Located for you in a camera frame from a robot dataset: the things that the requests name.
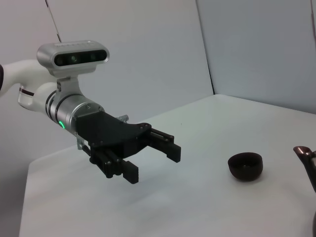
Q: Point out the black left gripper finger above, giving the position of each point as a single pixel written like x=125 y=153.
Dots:
x=130 y=172
x=170 y=148

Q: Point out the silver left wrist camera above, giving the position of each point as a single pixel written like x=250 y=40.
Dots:
x=74 y=58

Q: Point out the white and silver left robot arm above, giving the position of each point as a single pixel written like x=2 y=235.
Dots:
x=14 y=71

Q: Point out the small dark brown teacup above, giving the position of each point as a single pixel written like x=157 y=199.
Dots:
x=244 y=170

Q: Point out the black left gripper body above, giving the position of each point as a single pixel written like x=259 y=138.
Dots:
x=108 y=130

